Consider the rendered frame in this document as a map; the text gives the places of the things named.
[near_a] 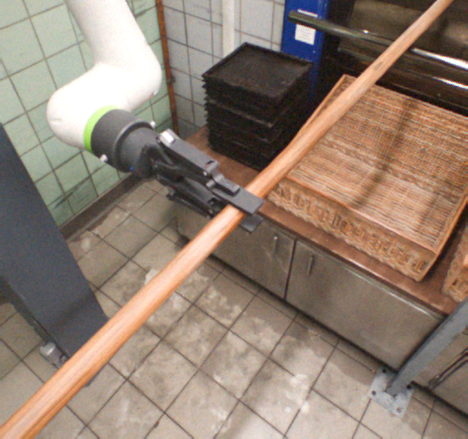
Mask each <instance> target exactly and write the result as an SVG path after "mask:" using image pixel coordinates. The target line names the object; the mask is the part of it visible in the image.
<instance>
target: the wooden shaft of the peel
mask: <svg viewBox="0 0 468 439"><path fill-rule="evenodd" d="M452 1H453V0H437V1H436V2H435V3H434V4H433V5H432V6H431V7H430V8H429V9H428V11H427V12H425V13H424V14H423V15H422V16H421V17H420V18H419V19H418V20H417V21H416V22H415V23H414V24H413V25H412V26H411V27H410V28H409V29H408V30H407V31H406V33H404V34H403V35H401V36H400V37H399V38H398V39H397V40H396V41H395V42H394V43H393V44H392V45H391V46H390V47H389V48H388V49H387V50H386V51H385V52H384V53H382V55H381V56H380V57H379V58H378V59H377V60H376V61H375V62H374V63H373V64H372V65H371V66H370V67H369V68H368V69H367V70H365V71H364V72H363V73H361V74H360V75H359V77H358V78H357V79H356V80H355V81H354V82H353V83H352V84H351V85H350V86H349V87H348V88H347V89H346V90H345V91H344V92H343V93H342V94H341V95H339V96H338V98H337V99H336V100H335V101H334V102H333V103H332V104H331V105H330V106H329V107H327V108H326V109H325V110H324V111H323V112H322V113H321V114H319V115H318V116H317V117H316V119H315V120H314V121H313V122H312V123H311V124H310V125H309V126H308V127H307V128H306V129H305V130H304V131H303V132H302V133H301V134H300V135H298V136H297V137H296V138H295V140H294V141H293V142H292V143H291V144H290V145H288V146H287V147H286V148H285V149H284V150H283V151H282V152H281V153H280V154H279V155H277V156H276V157H275V158H274V160H273V161H272V162H271V163H270V164H269V165H268V166H267V167H266V168H265V169H264V170H263V171H262V172H261V173H260V174H259V175H257V176H256V177H255V178H254V180H253V181H251V182H250V183H249V184H248V185H247V186H246V187H245V188H244V189H246V190H248V191H249V192H250V193H252V194H254V195H256V196H258V197H260V198H265V197H266V196H267V195H268V194H269V193H270V192H271V190H272V189H273V188H274V187H275V186H276V185H277V184H278V183H280V182H281V181H282V179H283V178H284V177H285V176H286V175H287V174H288V173H289V172H290V171H291V170H292V169H293V167H294V166H295V165H296V164H297V163H298V162H300V161H301V160H302V158H303V157H304V156H305V155H306V154H307V153H308V152H309V151H310V150H311V149H312V148H313V147H314V146H315V144H316V143H317V142H318V141H320V140H321V138H322V137H323V136H324V135H325V134H326V133H327V132H328V131H329V130H330V129H331V128H332V127H333V126H334V125H335V124H336V123H337V122H338V120H339V119H341V117H342V116H343V115H344V114H345V113H346V112H347V111H348V110H349V109H350V108H351V107H352V106H353V105H354V104H355V103H356V102H357V101H358V100H359V99H360V98H362V95H363V94H364V93H365V92H366V91H367V90H368V89H369V88H370V87H371V86H372V85H373V84H374V83H375V82H376V81H377V80H378V79H379V78H380V77H381V76H382V74H384V73H385V71H386V70H387V69H388V68H389V67H390V66H391V65H392V64H393V63H394V62H395V61H396V60H397V59H398V58H399V57H400V56H401V55H402V53H403V52H404V51H406V50H407V49H408V47H409V46H410V45H411V44H412V43H413V42H414V41H415V40H416V39H417V38H418V37H419V36H420V35H421V34H422V33H423V31H424V30H425V29H427V28H428V27H429V26H430V24H431V23H432V22H433V21H434V20H435V19H436V18H437V17H438V16H439V15H440V14H441V13H442V12H443V11H444V9H445V8H446V7H448V6H449V5H450V4H451V3H452ZM247 216H248V214H246V213H244V212H243V211H241V210H239V209H236V208H234V207H232V206H231V205H230V204H228V205H227V206H226V207H225V208H224V209H223V210H222V211H221V212H220V213H219V214H218V215H217V216H216V217H214V218H213V219H212V220H211V221H210V222H209V224H208V225H207V226H206V227H205V228H204V229H203V230H202V231H200V232H199V233H198V235H196V236H195V237H194V238H193V239H192V240H191V242H189V243H188V245H187V246H186V247H185V248H184V249H183V250H182V251H181V252H180V253H178V254H176V255H175V256H174V257H173V258H172V259H171V260H170V262H169V263H168V264H167V265H166V266H165V267H164V268H163V269H162V270H161V271H160V272H159V273H158V274H157V275H155V276H154V277H153V278H152V279H151V280H150V281H149V283H148V284H147V285H146V286H145V287H144V288H143V289H142V290H141V291H139V292H138V293H137V294H136V295H134V296H133V297H132V298H131V299H130V300H129V301H128V302H127V304H126V305H125V306H124V307H123V308H122V309H121V310H120V311H119V312H118V313H117V314H116V315H115V316H113V317H112V318H111V319H110V320H109V321H108V322H107V323H106V325H105V326H104V327H102V328H101V329H100V330H99V331H98V332H97V333H96V334H95V335H94V336H93V337H91V338H90V339H89V340H88V341H87V342H86V343H85V344H84V345H83V347H82V348H81V349H80V350H79V351H78V352H77V353H76V354H75V355H74V356H73V357H72V358H71V359H69V360H68V361H67V362H66V363H65V364H63V365H62V366H61V367H60V369H59V370H58V371H57V372H56V373H55V374H54V375H53V376H52V377H51V378H50V379H49V380H48V381H46V382H45V383H44V384H43V385H42V386H41V387H40V388H39V390H38V391H37V392H36V393H35V394H34V395H33V396H32V397H31V398H30V399H29V400H28V401H26V402H24V403H23V404H22V405H21V406H20V407H19V408H18V409H17V411H16V412H15V413H14V414H13V415H12V416H11V417H10V418H9V419H8V420H7V421H6V422H5V423H4V424H2V425H1V426H0V439H34V438H35V437H36V436H37V435H38V434H39V433H40V432H41V430H42V429H43V427H44V426H45V425H46V424H48V423H49V422H50V421H51V420H52V419H53V418H54V417H55V416H56V415H57V414H58V413H59V412H60V411H61V409H62V408H63V407H64V406H65V404H66V403H67V402H69V401H70V400H71V399H72V398H73V397H74V396H75V395H76V394H77V393H78V392H79V391H80V390H81V389H82V387H83V386H84V385H85V384H86V383H87V382H88V380H89V379H91V378H92V377H93V376H94V375H95V374H96V373H97V372H98V371H99V370H100V369H101V368H102V367H103V365H104V364H105V363H106V362H107V361H108V360H109V359H110V358H111V356H113V355H114V354H115V353H116V352H117V351H118V350H119V349H120V348H121V347H122V346H123V344H124V343H125V342H126V341H127V340H128V339H129V338H130V337H131V336H132V335H133V333H135V332H136V331H137V330H138V329H139V328H140V327H141V326H142V325H143V324H144V322H145V321H146V320H147V319H148V318H149V317H150V316H151V315H152V314H153V313H154V312H156V311H157V309H158V308H159V307H160V306H161V305H162V304H163V303H164V302H165V300H166V299H167V298H168V297H169V296H170V295H171V294H172V293H173V292H174V291H175V290H177V289H178V288H179V286H180V285H181V284H182V283H183V282H184V280H185V279H186V278H187V277H188V276H189V275H190V274H191V273H192V272H193V271H194V270H195V269H197V268H198V267H199V266H200V265H201V264H202V262H203V261H204V260H205V259H206V258H207V257H208V256H209V254H210V253H212V252H213V251H214V250H215V249H216V248H217V247H218V246H219V245H220V244H221V243H222V242H223V241H224V240H225V238H226V237H227V236H228V235H229V234H230V233H231V232H232V231H233V230H234V229H235V228H236V227H237V226H239V225H240V223H241V222H242V221H243V220H244V219H245V218H246V217H247Z"/></svg>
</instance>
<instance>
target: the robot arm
mask: <svg viewBox="0 0 468 439"><path fill-rule="evenodd" d="M63 1H64V3H65V5H66V6H67V7H68V8H69V11H70V13H71V14H72V16H73V18H74V20H75V22H76V24H77V26H78V28H79V30H80V33H81V34H82V36H83V38H84V40H85V42H86V44H87V45H88V46H89V48H90V50H91V52H92V55H93V57H94V58H95V61H96V64H95V66H94V68H92V69H91V70H88V71H87V72H85V73H84V75H82V76H81V77H79V78H78V79H76V80H74V81H73V82H71V83H69V84H67V85H65V86H63V87H62V88H60V89H58V90H57V91H55V92H54V93H53V96H52V97H51V99H50V100H49V102H48V104H47V108H46V119H47V123H48V125H49V127H50V129H51V131H52V132H53V134H54V135H55V136H56V137H57V138H58V139H59V140H60V141H61V142H62V143H64V144H65V145H69V146H73V147H77V148H80V149H82V150H85V151H87V152H89V153H91V154H92V155H95V156H97V157H98V158H99V159H100V161H101V162H104V163H106V164H107V165H109V166H111V167H113V168H115V169H117V170H119V171H120V172H123V173H130V172H132V173H133V174H135V175H137V176H138V177H141V178H155V180H157V181H158V182H159V183H160V184H161V185H163V186H165V187H166V188H167V190H168V192H169V193H168V194H166V197H167V198H168V199H169V201H173V202H177V203H179V204H181V205H183V206H185V207H186V208H188V209H191V210H193V211H195V213H198V214H200V215H202V216H204V217H206V218H208V219H209V220H211V219H212V218H213V217H214V216H215V215H217V214H219V213H220V212H221V211H222V210H223V209H224V208H225V207H226V206H227V205H228V204H230V205H231V206H232V207H234V208H236V209H239V210H241V211H243V212H244V213H246V214H248V216H247V217H246V218H245V219H244V220H243V221H242V222H241V223H240V225H239V226H237V227H239V228H241V229H243V230H245V231H246V232H248V233H249V234H252V232H254V231H255V230H256V229H257V228H258V226H260V225H261V224H262V222H263V217H261V216H260V215H257V214H255V213H256V212H257V211H258V209H260V208H261V207H262V206H263V205H264V199H263V198H260V197H258V196H256V195H254V194H252V193H250V192H249V191H248V190H246V189H244V188H242V187H240V186H239V185H236V184H235V183H233V182H231V181H229V180H228V179H227V178H225V177H224V175H223V174H222V173H221V172H219V168H220V163H219V162H217V161H215V160H214V158H212V157H211V156H209V155H207V154H205V153H203V152H202V151H200V150H198V149H197V148H195V147H193V146H192V145H189V144H188V143H186V142H184V141H183V140H181V138H180V137H178V136H177V135H175V134H174V133H173V132H172V131H171V130H170V129H167V130H165V131H164V132H163V133H161V134H159V133H157V132H154V129H153V128H154V127H155V126H156V124H154V122H151V123H148V122H146V121H144V120H142V119H141V117H139V116H137V115H135V114H132V113H131V112H133V111H135V110H136V109H138V108H139V107H140V106H142V105H143V104H144V103H146V102H148V101H149V100H151V99H152V98H153V96H154V95H155V94H157V92H158V91H159V89H160V86H161V83H162V70H161V66H160V64H159V62H158V60H157V58H156V56H154V53H153V51H152V50H151V49H150V47H149V45H148V44H147V42H146V40H145V38H144V35H143V32H142V31H141V29H140V28H139V26H138V24H137V23H136V21H135V20H136V19H135V17H134V14H133V10H132V11H131V8H130V7H129V5H128V3H127V0H63ZM206 164H208V166H205V165H206ZM200 184H202V185H204V186H207V188H205V187H203V186H201V185H200ZM211 188H212V189H211ZM210 189H211V192H210V191H209V190H210Z"/></svg>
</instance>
